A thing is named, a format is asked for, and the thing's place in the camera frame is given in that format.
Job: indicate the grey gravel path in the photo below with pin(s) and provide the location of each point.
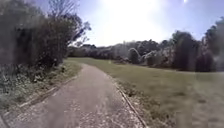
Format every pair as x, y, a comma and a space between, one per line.
86, 100

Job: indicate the wooden path edging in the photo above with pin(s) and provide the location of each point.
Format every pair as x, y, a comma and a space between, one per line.
130, 105

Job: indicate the open grass field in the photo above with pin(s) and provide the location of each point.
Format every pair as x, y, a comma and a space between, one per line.
166, 86

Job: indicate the distant row of trees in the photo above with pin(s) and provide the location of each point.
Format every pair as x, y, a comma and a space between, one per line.
183, 50

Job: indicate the dense wood of trees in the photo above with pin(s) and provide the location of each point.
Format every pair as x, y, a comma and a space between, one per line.
33, 40

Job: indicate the overgrown grass verge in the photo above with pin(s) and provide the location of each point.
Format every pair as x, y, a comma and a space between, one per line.
20, 90

